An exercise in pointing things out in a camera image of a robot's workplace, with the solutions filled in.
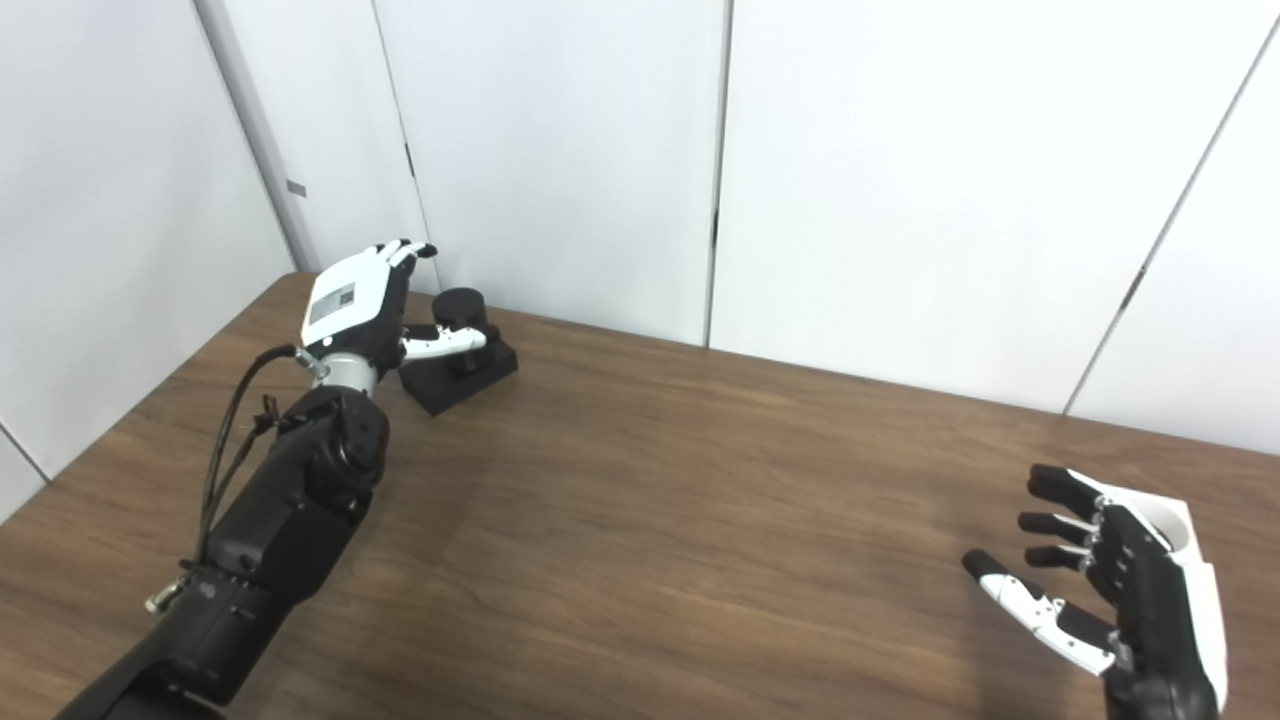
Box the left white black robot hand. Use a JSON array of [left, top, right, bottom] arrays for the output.
[[300, 238, 501, 373]]

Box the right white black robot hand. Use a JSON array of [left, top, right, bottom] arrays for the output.
[[962, 463, 1229, 720]]

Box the white square piece with hole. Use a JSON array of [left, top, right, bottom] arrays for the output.
[[1095, 485, 1198, 563]]

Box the black peg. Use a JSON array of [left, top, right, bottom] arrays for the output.
[[398, 287, 519, 417]]

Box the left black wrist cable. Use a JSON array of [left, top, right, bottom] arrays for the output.
[[195, 345, 326, 566]]

